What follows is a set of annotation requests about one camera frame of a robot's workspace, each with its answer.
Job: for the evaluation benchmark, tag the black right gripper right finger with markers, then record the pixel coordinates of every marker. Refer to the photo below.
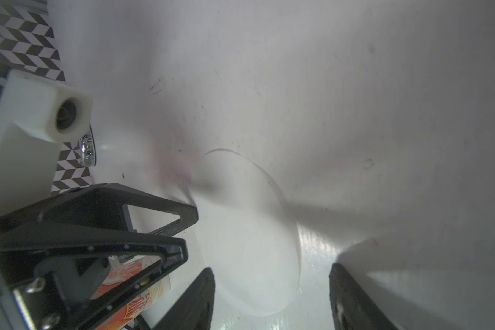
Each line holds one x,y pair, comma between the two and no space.
351,306

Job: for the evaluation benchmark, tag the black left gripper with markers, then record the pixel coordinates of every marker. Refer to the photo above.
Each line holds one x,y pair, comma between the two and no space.
49,273

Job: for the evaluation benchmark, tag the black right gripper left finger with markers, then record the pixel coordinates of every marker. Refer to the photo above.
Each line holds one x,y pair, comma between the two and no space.
194,309

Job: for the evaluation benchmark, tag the translucent round leak-proof paper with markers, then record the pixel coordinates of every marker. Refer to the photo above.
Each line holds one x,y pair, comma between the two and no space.
244,234

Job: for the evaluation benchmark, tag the chrome wire glass rack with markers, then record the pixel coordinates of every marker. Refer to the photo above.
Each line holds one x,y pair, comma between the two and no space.
88,149

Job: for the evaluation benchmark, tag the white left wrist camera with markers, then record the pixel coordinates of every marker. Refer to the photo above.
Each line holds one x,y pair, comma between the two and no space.
37,116

